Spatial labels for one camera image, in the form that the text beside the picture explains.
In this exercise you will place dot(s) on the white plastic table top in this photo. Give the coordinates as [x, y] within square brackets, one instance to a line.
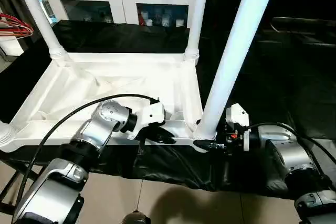
[105, 77]

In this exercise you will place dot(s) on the white plastic table leg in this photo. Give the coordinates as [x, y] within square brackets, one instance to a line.
[39, 14]
[198, 9]
[5, 135]
[236, 45]

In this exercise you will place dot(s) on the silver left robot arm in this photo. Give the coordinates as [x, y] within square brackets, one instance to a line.
[102, 121]

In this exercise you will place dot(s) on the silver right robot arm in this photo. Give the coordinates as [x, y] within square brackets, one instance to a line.
[286, 153]

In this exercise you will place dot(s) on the black work mat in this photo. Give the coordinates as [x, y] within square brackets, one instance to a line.
[294, 77]

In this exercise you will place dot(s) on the black flat bar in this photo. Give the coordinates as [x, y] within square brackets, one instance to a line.
[304, 23]

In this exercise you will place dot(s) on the black folding table frame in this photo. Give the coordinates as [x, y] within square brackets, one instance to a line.
[10, 182]

